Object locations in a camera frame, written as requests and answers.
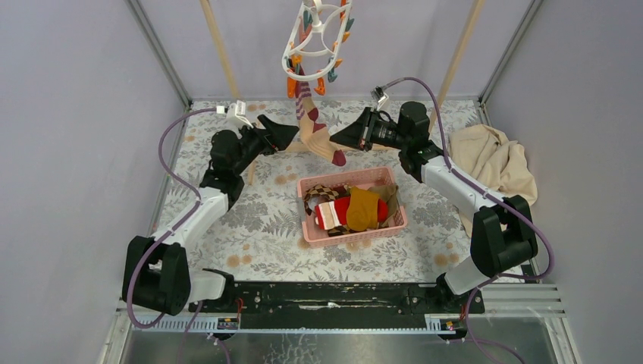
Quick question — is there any mustard yellow sock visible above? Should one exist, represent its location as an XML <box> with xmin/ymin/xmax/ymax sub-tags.
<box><xmin>347</xmin><ymin>187</ymin><xmax>379</xmax><ymax>232</ymax></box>

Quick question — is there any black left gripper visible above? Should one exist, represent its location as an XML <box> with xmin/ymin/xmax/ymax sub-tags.
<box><xmin>231</xmin><ymin>115</ymin><xmax>297</xmax><ymax>176</ymax></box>

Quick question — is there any red sock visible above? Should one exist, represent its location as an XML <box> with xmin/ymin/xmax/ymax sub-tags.
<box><xmin>314</xmin><ymin>196</ymin><xmax>388</xmax><ymax>232</ymax></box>

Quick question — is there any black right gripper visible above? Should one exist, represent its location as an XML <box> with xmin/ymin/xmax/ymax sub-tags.
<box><xmin>330</xmin><ymin>108</ymin><xmax>409</xmax><ymax>152</ymax></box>

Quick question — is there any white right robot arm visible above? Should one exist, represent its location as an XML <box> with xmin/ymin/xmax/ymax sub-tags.
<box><xmin>330</xmin><ymin>102</ymin><xmax>538</xmax><ymax>312</ymax></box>

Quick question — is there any floral table mat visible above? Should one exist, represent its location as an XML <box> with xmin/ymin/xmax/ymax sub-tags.
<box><xmin>164</xmin><ymin>100</ymin><xmax>470</xmax><ymax>282</ymax></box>

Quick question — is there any white round clip hanger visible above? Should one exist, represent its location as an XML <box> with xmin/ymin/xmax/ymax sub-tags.
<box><xmin>281</xmin><ymin>1</ymin><xmax>354</xmax><ymax>84</ymax></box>

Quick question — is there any beige maroon striped sock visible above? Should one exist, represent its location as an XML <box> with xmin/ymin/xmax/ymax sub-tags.
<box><xmin>295</xmin><ymin>81</ymin><xmax>346</xmax><ymax>166</ymax></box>

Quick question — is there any wooden rack frame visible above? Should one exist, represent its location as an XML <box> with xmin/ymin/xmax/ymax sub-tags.
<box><xmin>199</xmin><ymin>0</ymin><xmax>491</xmax><ymax>186</ymax></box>

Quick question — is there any brown yellow argyle sock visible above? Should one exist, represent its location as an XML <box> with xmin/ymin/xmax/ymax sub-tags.
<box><xmin>303</xmin><ymin>184</ymin><xmax>352</xmax><ymax>237</ymax></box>

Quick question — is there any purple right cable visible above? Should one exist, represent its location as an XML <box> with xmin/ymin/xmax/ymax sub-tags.
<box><xmin>374</xmin><ymin>77</ymin><xmax>556</xmax><ymax>364</ymax></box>

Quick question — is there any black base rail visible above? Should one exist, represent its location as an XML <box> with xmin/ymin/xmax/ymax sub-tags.
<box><xmin>202</xmin><ymin>281</ymin><xmax>485</xmax><ymax>331</ymax></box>

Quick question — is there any pink basket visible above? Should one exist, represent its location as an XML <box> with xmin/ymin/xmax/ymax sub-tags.
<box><xmin>296</xmin><ymin>167</ymin><xmax>408</xmax><ymax>248</ymax></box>

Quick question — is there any tan ribbed sock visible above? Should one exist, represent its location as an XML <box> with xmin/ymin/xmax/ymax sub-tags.
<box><xmin>369</xmin><ymin>184</ymin><xmax>400</xmax><ymax>226</ymax></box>

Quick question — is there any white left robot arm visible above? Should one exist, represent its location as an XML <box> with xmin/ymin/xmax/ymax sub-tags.
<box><xmin>122</xmin><ymin>115</ymin><xmax>299</xmax><ymax>315</ymax></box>

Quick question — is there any beige cloth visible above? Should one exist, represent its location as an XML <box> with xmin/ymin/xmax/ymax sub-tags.
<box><xmin>449</xmin><ymin>124</ymin><xmax>538</xmax><ymax>206</ymax></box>

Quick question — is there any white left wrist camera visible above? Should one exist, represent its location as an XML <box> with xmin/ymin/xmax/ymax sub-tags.
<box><xmin>215</xmin><ymin>100</ymin><xmax>254</xmax><ymax>130</ymax></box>

